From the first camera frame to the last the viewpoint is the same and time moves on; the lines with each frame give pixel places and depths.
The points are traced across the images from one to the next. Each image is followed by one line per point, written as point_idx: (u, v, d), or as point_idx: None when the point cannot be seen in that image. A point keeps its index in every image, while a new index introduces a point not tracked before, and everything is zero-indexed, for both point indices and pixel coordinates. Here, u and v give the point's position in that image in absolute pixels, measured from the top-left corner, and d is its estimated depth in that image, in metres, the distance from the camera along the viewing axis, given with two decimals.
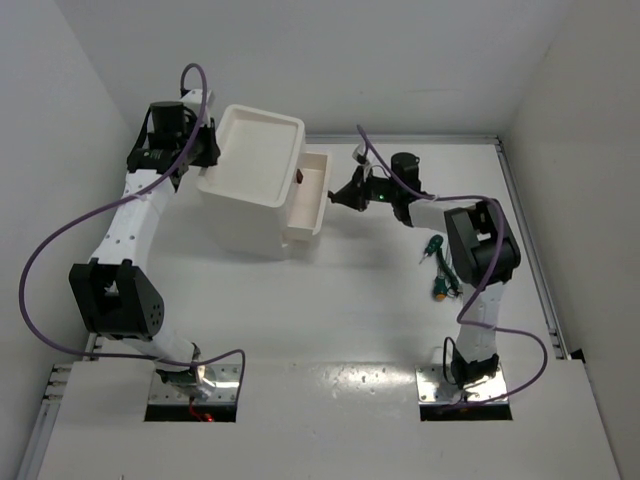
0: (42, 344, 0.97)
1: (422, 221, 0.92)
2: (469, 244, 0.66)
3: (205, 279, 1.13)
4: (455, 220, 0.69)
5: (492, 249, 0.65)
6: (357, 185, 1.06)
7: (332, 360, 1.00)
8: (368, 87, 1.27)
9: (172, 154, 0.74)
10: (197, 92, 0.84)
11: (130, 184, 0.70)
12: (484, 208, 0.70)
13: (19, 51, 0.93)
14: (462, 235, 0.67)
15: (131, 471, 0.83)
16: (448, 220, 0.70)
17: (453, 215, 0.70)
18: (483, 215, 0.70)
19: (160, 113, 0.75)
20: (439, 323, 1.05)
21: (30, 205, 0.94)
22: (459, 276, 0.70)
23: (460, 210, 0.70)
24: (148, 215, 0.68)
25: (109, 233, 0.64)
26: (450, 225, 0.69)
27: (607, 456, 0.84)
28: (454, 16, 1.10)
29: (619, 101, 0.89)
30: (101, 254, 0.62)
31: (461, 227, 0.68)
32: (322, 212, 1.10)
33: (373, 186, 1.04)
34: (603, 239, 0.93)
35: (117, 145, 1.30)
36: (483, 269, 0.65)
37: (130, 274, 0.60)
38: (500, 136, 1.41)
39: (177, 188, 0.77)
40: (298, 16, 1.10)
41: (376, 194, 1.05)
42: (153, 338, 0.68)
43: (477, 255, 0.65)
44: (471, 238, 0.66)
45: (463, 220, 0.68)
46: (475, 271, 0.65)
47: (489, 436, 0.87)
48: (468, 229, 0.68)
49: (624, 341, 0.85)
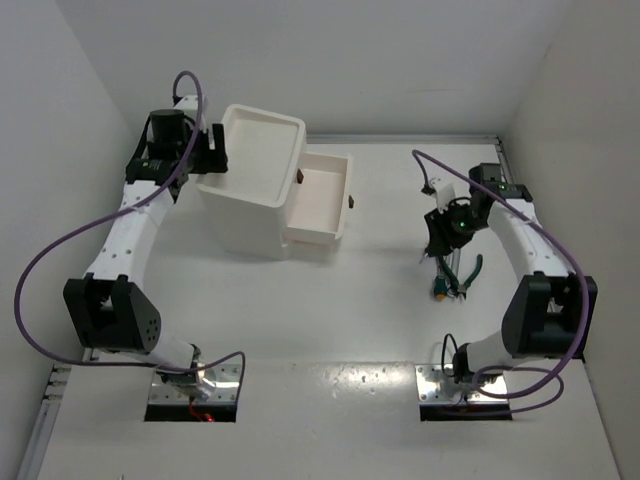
0: (41, 344, 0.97)
1: (496, 225, 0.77)
2: (533, 321, 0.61)
3: (205, 278, 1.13)
4: (532, 292, 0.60)
5: (554, 331, 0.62)
6: (440, 218, 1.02)
7: (332, 360, 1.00)
8: (368, 87, 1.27)
9: (172, 165, 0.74)
10: (190, 98, 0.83)
11: (127, 196, 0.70)
12: (573, 285, 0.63)
13: (19, 52, 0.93)
14: (532, 313, 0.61)
15: (131, 471, 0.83)
16: (523, 284, 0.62)
17: (535, 286, 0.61)
18: (568, 289, 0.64)
19: (160, 122, 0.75)
20: (439, 323, 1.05)
21: (29, 205, 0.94)
22: (504, 334, 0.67)
23: (543, 282, 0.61)
24: (146, 227, 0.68)
25: (105, 246, 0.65)
26: (524, 293, 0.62)
27: (607, 456, 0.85)
28: (454, 16, 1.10)
29: (618, 101, 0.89)
30: (96, 269, 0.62)
31: (536, 306, 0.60)
32: (344, 215, 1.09)
33: (452, 214, 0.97)
34: (603, 241, 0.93)
35: (116, 144, 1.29)
36: (532, 347, 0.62)
37: (124, 290, 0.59)
38: (501, 136, 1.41)
39: (176, 199, 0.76)
40: (298, 16, 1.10)
41: (456, 221, 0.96)
42: (150, 352, 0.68)
43: (534, 335, 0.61)
44: (540, 320, 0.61)
45: (545, 297, 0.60)
46: (524, 349, 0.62)
47: (490, 436, 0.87)
48: (543, 307, 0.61)
49: (626, 341, 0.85)
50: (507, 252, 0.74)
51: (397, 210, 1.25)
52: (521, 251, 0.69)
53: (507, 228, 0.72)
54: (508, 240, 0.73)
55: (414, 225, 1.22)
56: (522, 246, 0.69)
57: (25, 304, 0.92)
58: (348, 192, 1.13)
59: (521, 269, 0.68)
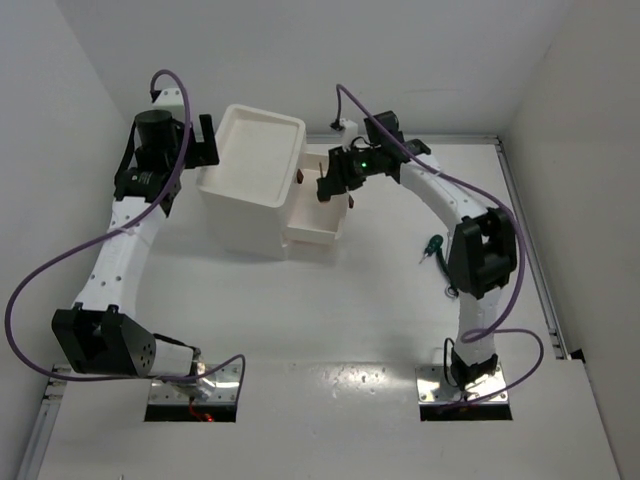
0: (40, 344, 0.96)
1: (409, 185, 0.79)
2: (475, 260, 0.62)
3: (205, 279, 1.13)
4: (467, 235, 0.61)
5: (494, 259, 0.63)
6: (342, 156, 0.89)
7: (332, 360, 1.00)
8: (369, 87, 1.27)
9: (163, 178, 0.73)
10: (170, 92, 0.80)
11: (116, 217, 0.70)
12: (495, 216, 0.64)
13: (20, 54, 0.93)
14: (471, 252, 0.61)
15: (131, 471, 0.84)
16: (458, 234, 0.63)
17: (464, 229, 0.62)
18: (490, 221, 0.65)
19: (148, 132, 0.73)
20: (439, 323, 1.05)
21: (29, 206, 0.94)
22: (456, 279, 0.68)
23: (473, 224, 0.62)
24: (136, 249, 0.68)
25: (94, 273, 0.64)
26: (461, 241, 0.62)
27: (606, 456, 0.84)
28: (453, 16, 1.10)
29: (618, 100, 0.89)
30: (86, 299, 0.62)
31: (473, 245, 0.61)
32: (345, 214, 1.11)
33: (356, 153, 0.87)
34: (603, 239, 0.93)
35: (115, 143, 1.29)
36: (480, 282, 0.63)
37: (115, 321, 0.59)
38: (500, 136, 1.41)
39: (169, 212, 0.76)
40: (297, 16, 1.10)
41: (357, 163, 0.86)
42: (145, 376, 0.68)
43: (479, 271, 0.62)
44: (478, 254, 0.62)
45: (477, 236, 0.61)
46: (477, 283, 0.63)
47: (489, 435, 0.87)
48: (480, 245, 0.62)
49: (625, 340, 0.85)
50: (430, 207, 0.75)
51: (397, 209, 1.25)
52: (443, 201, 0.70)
53: (425, 185, 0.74)
54: (429, 196, 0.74)
55: (414, 225, 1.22)
56: (443, 201, 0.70)
57: (25, 304, 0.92)
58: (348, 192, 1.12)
59: (447, 220, 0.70)
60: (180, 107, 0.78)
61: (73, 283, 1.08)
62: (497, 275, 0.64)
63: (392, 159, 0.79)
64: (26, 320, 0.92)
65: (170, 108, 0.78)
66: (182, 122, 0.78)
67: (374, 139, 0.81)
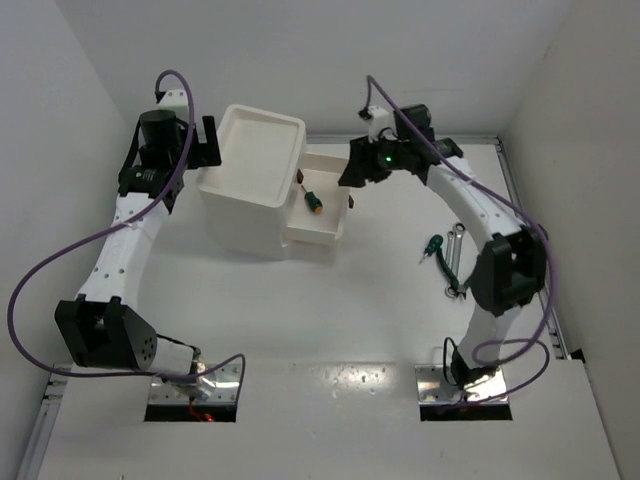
0: (40, 344, 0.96)
1: (435, 188, 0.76)
2: (501, 279, 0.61)
3: (205, 279, 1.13)
4: (496, 254, 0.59)
5: (520, 278, 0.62)
6: (368, 147, 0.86)
7: (333, 360, 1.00)
8: (369, 87, 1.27)
9: (166, 175, 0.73)
10: (174, 94, 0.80)
11: (120, 211, 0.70)
12: (527, 234, 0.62)
13: (21, 55, 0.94)
14: (499, 272, 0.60)
15: (131, 471, 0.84)
16: (486, 251, 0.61)
17: (493, 247, 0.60)
18: (521, 239, 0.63)
19: (151, 129, 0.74)
20: (440, 322, 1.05)
21: (29, 206, 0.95)
22: (476, 294, 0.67)
23: (504, 243, 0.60)
24: (139, 244, 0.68)
25: (98, 265, 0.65)
26: (488, 259, 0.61)
27: (606, 455, 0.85)
28: (453, 16, 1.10)
29: (617, 100, 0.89)
30: (89, 291, 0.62)
31: (502, 265, 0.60)
32: (344, 214, 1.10)
33: (382, 146, 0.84)
34: (603, 239, 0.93)
35: (115, 143, 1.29)
36: (504, 302, 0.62)
37: (118, 312, 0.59)
38: (500, 136, 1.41)
39: (172, 209, 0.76)
40: (298, 16, 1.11)
41: (382, 156, 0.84)
42: (147, 371, 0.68)
43: (504, 290, 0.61)
44: (505, 273, 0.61)
45: (507, 256, 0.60)
46: (499, 303, 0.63)
47: (489, 435, 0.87)
48: (508, 265, 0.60)
49: (625, 340, 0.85)
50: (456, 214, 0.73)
51: (396, 209, 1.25)
52: (472, 212, 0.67)
53: (453, 191, 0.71)
54: (457, 204, 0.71)
55: (414, 225, 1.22)
56: (472, 210, 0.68)
57: (26, 303, 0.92)
58: (348, 192, 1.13)
59: (474, 230, 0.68)
60: (184, 107, 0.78)
61: (73, 283, 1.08)
62: (521, 296, 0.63)
63: (421, 159, 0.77)
64: (27, 320, 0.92)
65: (173, 108, 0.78)
66: (186, 122, 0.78)
67: (403, 133, 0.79)
